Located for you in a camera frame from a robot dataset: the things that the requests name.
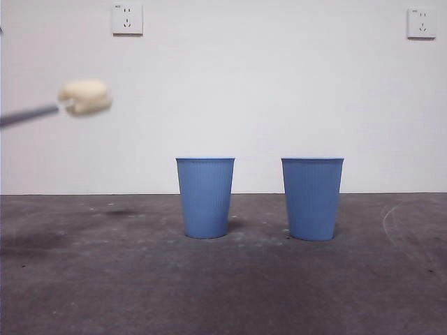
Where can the blue ribbed plastic cup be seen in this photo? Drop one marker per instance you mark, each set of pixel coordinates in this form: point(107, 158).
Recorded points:
point(312, 199)
point(205, 199)

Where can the white wall socket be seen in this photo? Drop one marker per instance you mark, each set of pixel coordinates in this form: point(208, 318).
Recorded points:
point(127, 19)
point(422, 23)

